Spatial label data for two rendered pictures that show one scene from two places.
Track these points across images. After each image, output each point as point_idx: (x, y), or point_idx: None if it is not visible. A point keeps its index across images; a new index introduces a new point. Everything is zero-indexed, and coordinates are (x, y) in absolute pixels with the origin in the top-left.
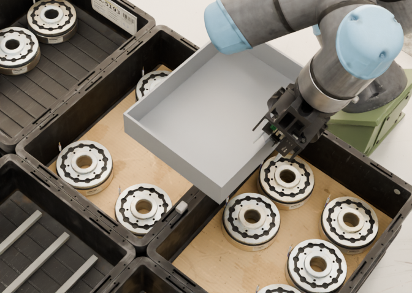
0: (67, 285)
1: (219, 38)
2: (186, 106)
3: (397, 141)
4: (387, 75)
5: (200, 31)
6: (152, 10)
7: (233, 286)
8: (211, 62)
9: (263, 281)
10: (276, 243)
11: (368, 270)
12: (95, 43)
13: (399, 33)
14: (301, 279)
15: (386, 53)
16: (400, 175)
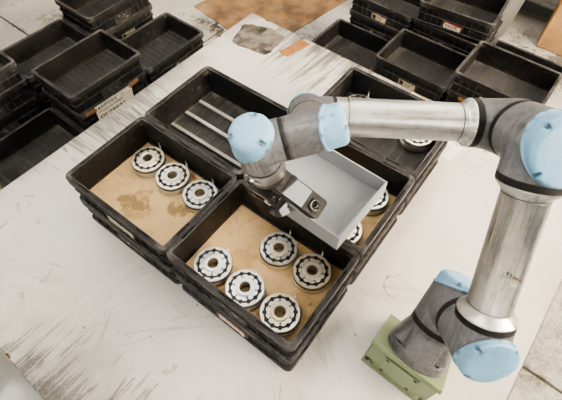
0: (235, 162)
1: (289, 103)
2: (319, 168)
3: (392, 396)
4: (416, 346)
5: (462, 243)
6: (471, 212)
7: (236, 243)
8: (359, 182)
9: (239, 260)
10: (266, 269)
11: (248, 330)
12: (407, 162)
13: (248, 145)
14: (235, 277)
15: (231, 137)
16: (358, 395)
